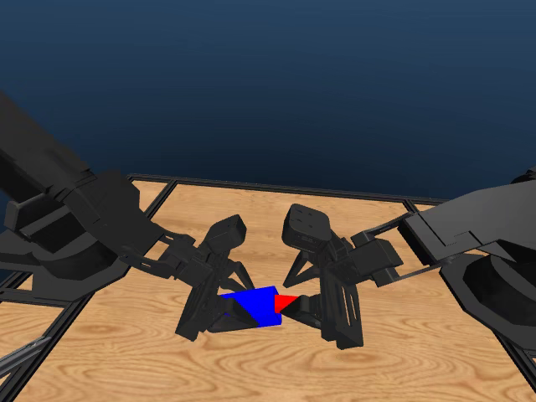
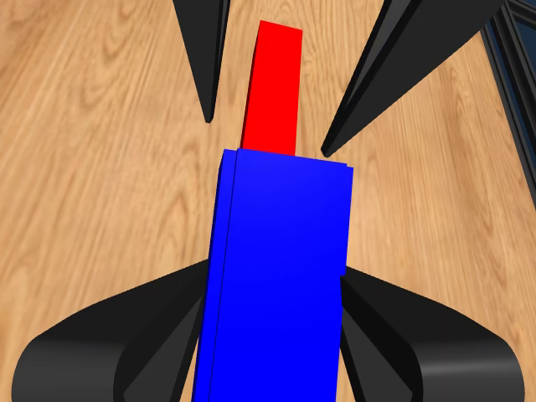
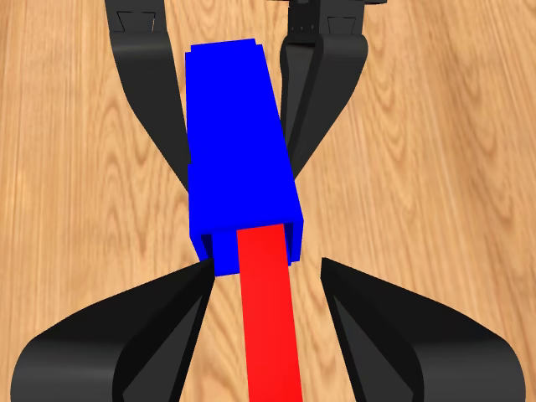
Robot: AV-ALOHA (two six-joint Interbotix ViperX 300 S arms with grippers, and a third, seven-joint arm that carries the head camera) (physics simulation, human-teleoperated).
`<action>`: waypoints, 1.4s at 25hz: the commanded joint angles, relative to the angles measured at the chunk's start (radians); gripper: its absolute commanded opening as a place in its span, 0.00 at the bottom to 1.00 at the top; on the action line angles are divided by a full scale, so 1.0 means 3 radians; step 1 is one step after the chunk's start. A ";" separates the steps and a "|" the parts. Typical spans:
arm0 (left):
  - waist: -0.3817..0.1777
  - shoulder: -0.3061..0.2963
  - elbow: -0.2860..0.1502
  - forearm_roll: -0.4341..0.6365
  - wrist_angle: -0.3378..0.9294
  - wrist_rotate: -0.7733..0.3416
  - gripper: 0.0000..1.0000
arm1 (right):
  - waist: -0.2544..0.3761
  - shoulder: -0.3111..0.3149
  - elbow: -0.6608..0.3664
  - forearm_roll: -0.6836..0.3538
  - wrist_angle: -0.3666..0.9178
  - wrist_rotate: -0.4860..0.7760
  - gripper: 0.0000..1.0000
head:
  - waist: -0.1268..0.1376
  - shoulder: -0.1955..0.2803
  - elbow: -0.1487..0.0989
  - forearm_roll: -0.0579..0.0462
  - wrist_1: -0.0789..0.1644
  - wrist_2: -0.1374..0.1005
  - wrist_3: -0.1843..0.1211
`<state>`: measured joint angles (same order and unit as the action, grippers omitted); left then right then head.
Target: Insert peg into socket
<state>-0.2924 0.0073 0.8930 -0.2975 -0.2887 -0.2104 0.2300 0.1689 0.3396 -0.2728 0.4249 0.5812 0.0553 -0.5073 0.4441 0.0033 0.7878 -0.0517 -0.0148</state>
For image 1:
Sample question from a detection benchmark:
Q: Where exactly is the thin red peg bar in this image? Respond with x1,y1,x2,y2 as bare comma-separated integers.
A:
273,293,301,315

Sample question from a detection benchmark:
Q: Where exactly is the blue hollow socket block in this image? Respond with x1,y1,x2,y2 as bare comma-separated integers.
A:
218,285,284,328

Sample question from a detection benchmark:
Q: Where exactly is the black table frame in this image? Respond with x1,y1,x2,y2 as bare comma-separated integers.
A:
0,173,536,402

